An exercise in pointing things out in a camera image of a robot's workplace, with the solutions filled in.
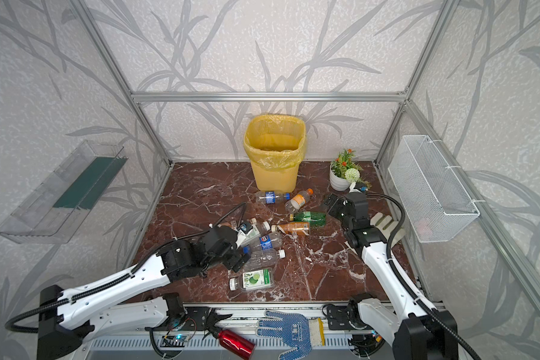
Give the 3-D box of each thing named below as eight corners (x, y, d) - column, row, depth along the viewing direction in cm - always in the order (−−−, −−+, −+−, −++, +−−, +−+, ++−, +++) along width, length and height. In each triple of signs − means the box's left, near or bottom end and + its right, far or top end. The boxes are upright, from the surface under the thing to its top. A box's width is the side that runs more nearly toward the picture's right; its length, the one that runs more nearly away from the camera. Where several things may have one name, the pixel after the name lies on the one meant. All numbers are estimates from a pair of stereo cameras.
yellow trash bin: (249, 202, 107) (240, 156, 83) (254, 162, 124) (247, 114, 101) (303, 202, 107) (308, 156, 83) (300, 162, 124) (304, 114, 101)
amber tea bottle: (272, 237, 94) (271, 231, 90) (272, 228, 97) (272, 222, 93) (308, 237, 94) (309, 231, 90) (308, 228, 97) (309, 222, 93)
